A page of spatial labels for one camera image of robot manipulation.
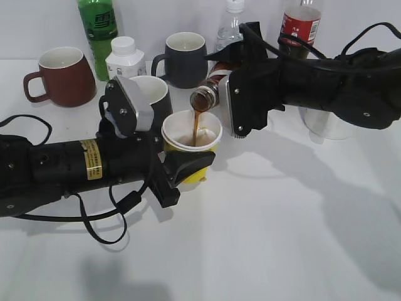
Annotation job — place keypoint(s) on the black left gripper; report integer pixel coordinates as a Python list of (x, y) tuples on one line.
[(136, 158)]

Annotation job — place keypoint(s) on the black front mug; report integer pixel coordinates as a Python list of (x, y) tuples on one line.
[(158, 94)]

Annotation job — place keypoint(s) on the dark red mug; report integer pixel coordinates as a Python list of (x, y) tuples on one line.
[(66, 75)]

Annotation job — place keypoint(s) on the white milk bottle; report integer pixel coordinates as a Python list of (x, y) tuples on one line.
[(125, 59)]

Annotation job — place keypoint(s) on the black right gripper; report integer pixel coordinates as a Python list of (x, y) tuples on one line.
[(254, 87)]

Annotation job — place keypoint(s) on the yellow paper cup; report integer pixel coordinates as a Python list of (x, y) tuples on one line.
[(188, 131)]

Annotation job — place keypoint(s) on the white ceramic mug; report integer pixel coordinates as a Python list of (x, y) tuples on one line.
[(327, 125)]

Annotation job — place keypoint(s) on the black cola bottle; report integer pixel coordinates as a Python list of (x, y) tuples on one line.
[(301, 20)]

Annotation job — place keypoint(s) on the green Sprite bottle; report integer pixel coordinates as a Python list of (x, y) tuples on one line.
[(99, 22)]

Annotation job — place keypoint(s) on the brown Nescafe coffee bottle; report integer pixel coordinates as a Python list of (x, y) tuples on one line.
[(206, 95)]

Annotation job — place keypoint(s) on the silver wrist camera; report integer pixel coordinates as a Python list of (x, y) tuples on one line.
[(226, 109), (136, 104)]

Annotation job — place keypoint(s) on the clear water bottle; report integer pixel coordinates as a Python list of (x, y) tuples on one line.
[(228, 31)]

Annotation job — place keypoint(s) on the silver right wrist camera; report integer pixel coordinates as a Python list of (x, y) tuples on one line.
[(226, 109)]

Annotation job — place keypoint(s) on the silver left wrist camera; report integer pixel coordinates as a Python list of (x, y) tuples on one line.
[(136, 104)]

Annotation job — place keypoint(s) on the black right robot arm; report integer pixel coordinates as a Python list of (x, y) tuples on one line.
[(361, 88)]

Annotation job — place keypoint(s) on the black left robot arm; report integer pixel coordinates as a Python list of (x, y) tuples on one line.
[(33, 176)]

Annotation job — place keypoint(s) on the dark grey rear mug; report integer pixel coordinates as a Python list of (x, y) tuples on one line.
[(184, 60)]

